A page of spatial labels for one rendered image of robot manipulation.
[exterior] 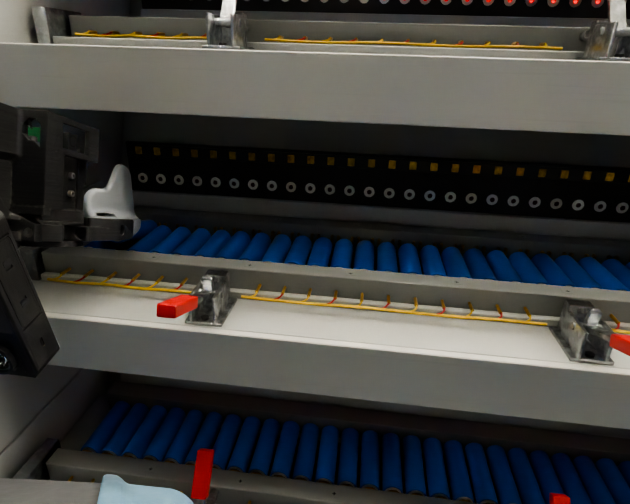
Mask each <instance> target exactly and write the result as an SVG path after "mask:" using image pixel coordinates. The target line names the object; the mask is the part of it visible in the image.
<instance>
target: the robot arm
mask: <svg viewBox="0 0 630 504"><path fill-rule="evenodd" d="M34 119H36V120H37V121H38V123H39V124H40V125H41V128H40V127H33V126H32V121H33V120H34ZM63 124H65V125H68V126H71V127H74V128H77V129H79V130H82V131H85V154H84V153H81V149H77V139H78V135H76V134H73V133H70V132H63ZM28 125H29V126H30V127H29V126H28ZM98 153H99V130H98V129H95V128H92V127H90V126H87V125H84V124H82V123H79V122H76V121H74V120H71V119H68V118H66V117H63V116H60V115H58V114H55V113H52V112H50V111H44V110H24V109H18V108H15V107H12V106H9V105H6V104H4V103H1V102H0V374H1V375H6V374H9V375H17V376H24V377H32V378H36V377H37V376H38V374H39V373H40V372H41V371H42V370H43V369H44V367H45V366H46V365H47V364H48V363H49V361H50V360H51V359H52V358H53V357H54V356H55V354H56V353H57V352H58V351H59V350H60V347H59V344H58V342H57V340H56V337H55V335H54V333H53V330H52V328H51V325H50V323H49V321H48V318H47V316H46V313H45V311H44V309H43V306H42V304H41V302H40V299H39V297H38V294H37V292H36V290H35V287H34V285H33V282H32V280H31V278H30V275H29V273H28V271H27V268H26V266H25V263H24V261H23V259H22V256H21V254H20V252H19V249H18V248H19V247H20V246H31V247H78V246H83V241H120V240H128V239H132V238H133V236H134V235H135V234H136V233H137V232H138V231H139V229H140V227H141V219H139V218H138V217H137V216H136V215H135V212H134V203H133V192H132V182H131V174H130V171H129V169H128V168H127V167H126V166H125V165H122V164H118V165H116V166H115V167H114V169H113V172H112V174H111V176H110V179H109V181H108V184H107V185H106V187H105V188H103V189H95V188H93V189H90V190H88V191H87V192H86V194H85V196H84V185H86V181H87V161H90V162H94V163H98ZM64 155H65V156H64ZM96 213H106V215H105V216H104V217H103V216H98V215H97V214H96ZM0 504H194V503H193V502H192V501H191V500H190V499H189V498H188V497H187V496H186V495H185V494H183V493H181V492H179V491H177V490H174V489H171V488H162V487H152V486H143V485H133V484H128V483H126V482H125V481H124V480H123V479H122V478H120V477H119V476H117V475H113V474H106V475H104V476H103V478H102V482H101V483H95V482H74V481H53V480H31V479H10V478H0Z"/></svg>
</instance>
